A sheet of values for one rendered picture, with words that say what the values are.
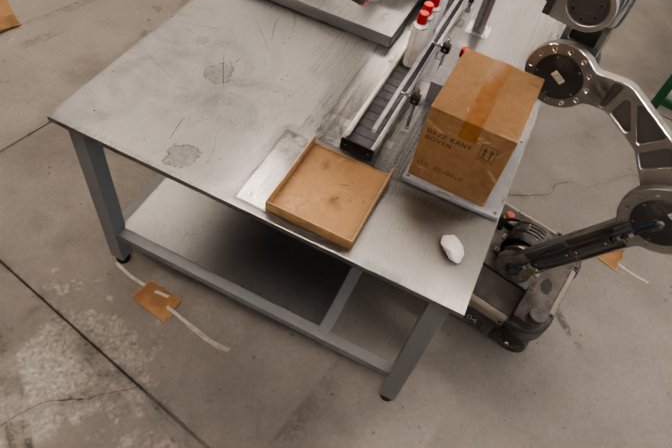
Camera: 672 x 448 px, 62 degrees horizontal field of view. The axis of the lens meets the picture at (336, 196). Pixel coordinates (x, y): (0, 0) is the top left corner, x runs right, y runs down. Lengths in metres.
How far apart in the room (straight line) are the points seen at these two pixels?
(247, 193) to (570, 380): 1.55
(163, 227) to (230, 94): 0.67
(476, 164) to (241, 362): 1.19
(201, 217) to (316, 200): 0.81
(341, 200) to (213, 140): 0.43
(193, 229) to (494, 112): 1.26
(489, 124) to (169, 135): 0.92
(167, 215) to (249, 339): 0.58
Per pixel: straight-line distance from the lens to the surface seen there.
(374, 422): 2.21
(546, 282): 2.40
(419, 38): 1.92
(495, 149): 1.52
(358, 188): 1.63
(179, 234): 2.26
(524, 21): 2.52
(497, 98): 1.59
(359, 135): 1.71
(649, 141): 1.78
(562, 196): 3.08
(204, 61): 1.99
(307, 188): 1.61
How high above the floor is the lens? 2.08
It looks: 51 degrees down
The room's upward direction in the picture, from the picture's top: 12 degrees clockwise
